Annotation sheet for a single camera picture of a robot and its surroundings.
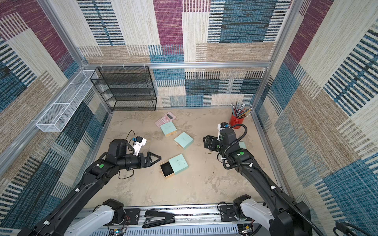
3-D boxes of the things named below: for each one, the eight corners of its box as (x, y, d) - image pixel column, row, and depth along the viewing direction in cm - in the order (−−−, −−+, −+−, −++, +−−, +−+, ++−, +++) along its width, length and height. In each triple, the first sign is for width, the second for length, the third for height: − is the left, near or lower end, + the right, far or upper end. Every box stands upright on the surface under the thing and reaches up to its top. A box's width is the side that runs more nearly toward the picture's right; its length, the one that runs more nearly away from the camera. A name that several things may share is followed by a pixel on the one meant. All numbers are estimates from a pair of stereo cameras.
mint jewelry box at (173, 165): (165, 179, 86) (164, 177, 84) (159, 166, 92) (159, 164, 89) (188, 167, 91) (188, 165, 88) (181, 155, 96) (181, 153, 93)
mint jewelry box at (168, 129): (165, 137, 105) (164, 134, 102) (159, 128, 110) (159, 125, 107) (177, 131, 108) (177, 128, 105) (171, 123, 113) (171, 120, 110)
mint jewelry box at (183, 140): (174, 142, 102) (173, 139, 100) (184, 134, 107) (183, 131, 104) (184, 150, 98) (183, 148, 96) (193, 141, 103) (193, 138, 100)
